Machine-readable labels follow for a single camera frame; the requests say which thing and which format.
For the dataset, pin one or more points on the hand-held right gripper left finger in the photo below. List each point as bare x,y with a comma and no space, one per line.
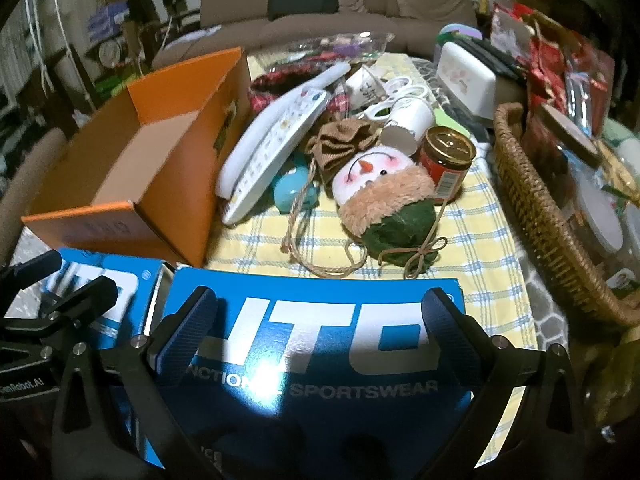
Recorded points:
187,330

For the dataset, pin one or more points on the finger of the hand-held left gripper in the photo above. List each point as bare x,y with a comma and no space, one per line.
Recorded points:
35,265
85,295

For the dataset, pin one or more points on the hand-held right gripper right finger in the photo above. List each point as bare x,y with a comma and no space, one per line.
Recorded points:
450,335

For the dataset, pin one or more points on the orange cardboard box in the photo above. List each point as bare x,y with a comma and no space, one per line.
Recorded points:
170,160

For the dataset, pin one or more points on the white remote control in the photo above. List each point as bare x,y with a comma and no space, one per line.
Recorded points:
270,150

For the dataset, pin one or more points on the blue shoebox lid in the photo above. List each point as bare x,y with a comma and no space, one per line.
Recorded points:
125,280

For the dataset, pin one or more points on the brown chair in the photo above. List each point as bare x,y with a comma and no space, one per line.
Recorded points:
30,185

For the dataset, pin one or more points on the yellow checked tablecloth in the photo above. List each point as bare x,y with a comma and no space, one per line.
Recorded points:
470,240

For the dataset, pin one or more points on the blue shoebox white letters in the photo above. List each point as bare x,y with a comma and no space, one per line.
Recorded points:
310,310

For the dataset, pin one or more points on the wicker basket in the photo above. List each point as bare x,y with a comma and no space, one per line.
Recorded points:
530,200

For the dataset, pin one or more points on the red jar gold lid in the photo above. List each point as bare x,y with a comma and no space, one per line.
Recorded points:
445,165

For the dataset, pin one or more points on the teal plastic egg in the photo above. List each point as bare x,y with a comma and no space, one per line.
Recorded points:
290,187

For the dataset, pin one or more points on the snowman plush ornament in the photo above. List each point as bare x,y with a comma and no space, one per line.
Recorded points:
370,170

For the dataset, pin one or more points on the clear plastic container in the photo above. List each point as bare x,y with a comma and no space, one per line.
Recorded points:
600,215

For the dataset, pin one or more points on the white paper cup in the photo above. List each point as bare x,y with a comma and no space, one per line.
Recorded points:
407,120

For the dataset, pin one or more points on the jar with brown lid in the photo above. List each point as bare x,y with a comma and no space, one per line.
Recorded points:
570,135

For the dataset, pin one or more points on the red plaid cloth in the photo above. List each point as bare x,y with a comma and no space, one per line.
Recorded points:
265,90

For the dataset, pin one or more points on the purple bag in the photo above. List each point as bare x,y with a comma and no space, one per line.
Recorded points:
107,20

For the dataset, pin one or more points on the white rectangular case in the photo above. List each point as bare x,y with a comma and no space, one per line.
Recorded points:
465,75

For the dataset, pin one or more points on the white printed cup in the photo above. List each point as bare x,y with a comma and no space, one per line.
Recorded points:
365,87

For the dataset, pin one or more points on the red patterned bag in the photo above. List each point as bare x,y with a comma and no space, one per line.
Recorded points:
550,65

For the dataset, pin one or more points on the purple round container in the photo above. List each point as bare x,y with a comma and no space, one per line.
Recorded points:
462,30

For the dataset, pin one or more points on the beige sofa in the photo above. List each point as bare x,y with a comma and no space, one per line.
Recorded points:
310,30

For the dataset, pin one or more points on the black cushion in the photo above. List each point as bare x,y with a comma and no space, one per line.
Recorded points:
300,2

